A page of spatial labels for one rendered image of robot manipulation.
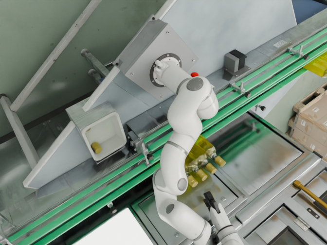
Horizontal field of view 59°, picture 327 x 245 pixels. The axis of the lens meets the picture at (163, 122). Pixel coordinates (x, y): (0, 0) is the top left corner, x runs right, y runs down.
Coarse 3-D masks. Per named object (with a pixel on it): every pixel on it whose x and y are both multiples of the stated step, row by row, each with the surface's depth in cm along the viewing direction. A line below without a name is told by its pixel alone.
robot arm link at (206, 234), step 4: (204, 220) 100; (208, 224) 100; (204, 228) 97; (208, 228) 98; (204, 232) 97; (208, 232) 98; (200, 236) 97; (204, 236) 97; (208, 236) 98; (192, 240) 98; (196, 240) 97; (200, 240) 97; (204, 240) 97; (196, 244) 99; (200, 244) 98; (204, 244) 98
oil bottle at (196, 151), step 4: (192, 148) 144; (196, 148) 143; (192, 152) 142; (196, 152) 142; (200, 152) 142; (196, 156) 140; (200, 156) 140; (204, 156) 140; (200, 160) 139; (200, 164) 141
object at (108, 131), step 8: (112, 112) 122; (104, 120) 131; (112, 120) 132; (120, 120) 126; (88, 128) 118; (96, 128) 131; (104, 128) 134; (112, 128) 137; (120, 128) 130; (88, 136) 130; (96, 136) 133; (104, 136) 137; (112, 136) 140; (120, 136) 137; (88, 144) 123; (104, 144) 137; (112, 144) 137; (120, 144) 137; (104, 152) 135; (112, 152) 136
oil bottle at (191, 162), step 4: (188, 156) 141; (192, 156) 140; (188, 160) 139; (192, 160) 139; (196, 160) 139; (188, 164) 138; (192, 164) 137; (196, 164) 138; (188, 168) 139; (192, 168) 138
